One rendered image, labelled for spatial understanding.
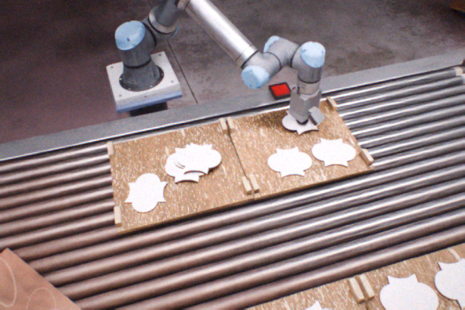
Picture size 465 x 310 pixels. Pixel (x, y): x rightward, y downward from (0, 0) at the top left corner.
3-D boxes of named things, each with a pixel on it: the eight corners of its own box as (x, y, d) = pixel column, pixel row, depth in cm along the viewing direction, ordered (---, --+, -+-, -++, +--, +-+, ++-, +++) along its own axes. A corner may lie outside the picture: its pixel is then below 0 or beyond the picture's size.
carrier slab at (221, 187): (108, 147, 139) (108, 144, 138) (223, 123, 147) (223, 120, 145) (118, 234, 116) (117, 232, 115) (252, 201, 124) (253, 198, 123)
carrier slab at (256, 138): (225, 123, 147) (225, 120, 145) (327, 102, 154) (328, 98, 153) (254, 201, 124) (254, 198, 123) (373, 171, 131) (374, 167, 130)
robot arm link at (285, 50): (257, 46, 124) (286, 58, 119) (277, 30, 130) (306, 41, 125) (256, 66, 130) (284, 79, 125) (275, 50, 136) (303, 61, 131)
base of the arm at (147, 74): (120, 73, 172) (113, 54, 165) (153, 63, 176) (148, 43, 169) (129, 93, 162) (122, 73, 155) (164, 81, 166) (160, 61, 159)
